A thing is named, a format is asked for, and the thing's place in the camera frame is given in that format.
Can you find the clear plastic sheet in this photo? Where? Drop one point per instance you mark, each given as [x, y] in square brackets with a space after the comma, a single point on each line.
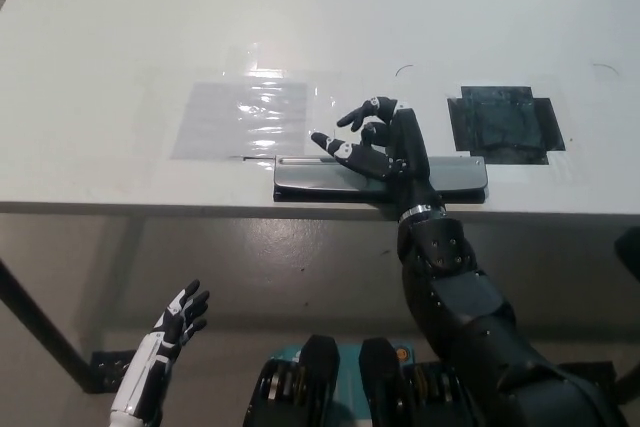
[240, 119]

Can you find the silver black paper hole punch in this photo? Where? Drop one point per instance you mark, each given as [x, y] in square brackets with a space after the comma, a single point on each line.
[310, 179]

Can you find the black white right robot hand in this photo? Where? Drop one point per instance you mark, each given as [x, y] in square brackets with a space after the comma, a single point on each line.
[412, 162]

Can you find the black robot torso teal top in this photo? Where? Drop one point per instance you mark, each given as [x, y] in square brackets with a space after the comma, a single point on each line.
[325, 387]

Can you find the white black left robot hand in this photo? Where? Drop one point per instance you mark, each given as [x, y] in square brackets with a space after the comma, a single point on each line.
[152, 352]

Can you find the black tape patch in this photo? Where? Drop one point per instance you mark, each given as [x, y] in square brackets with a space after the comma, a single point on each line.
[505, 122]

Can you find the black slanted table leg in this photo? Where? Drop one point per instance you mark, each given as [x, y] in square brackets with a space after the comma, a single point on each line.
[629, 257]
[45, 332]

